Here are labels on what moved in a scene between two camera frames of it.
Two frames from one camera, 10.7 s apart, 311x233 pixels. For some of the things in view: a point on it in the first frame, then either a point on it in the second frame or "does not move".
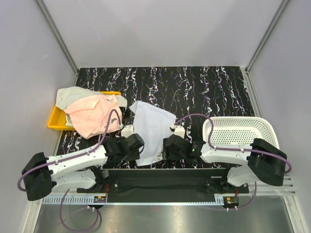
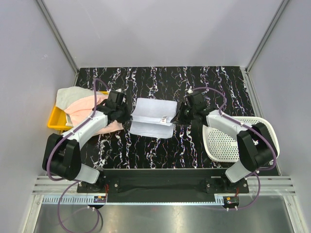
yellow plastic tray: [57, 120] does not move
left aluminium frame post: [60, 41] does not move
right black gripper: [171, 155] to [179, 118]
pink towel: [90, 118] does not move
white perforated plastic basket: [239, 130] does not move
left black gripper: [134, 156] to [127, 117]
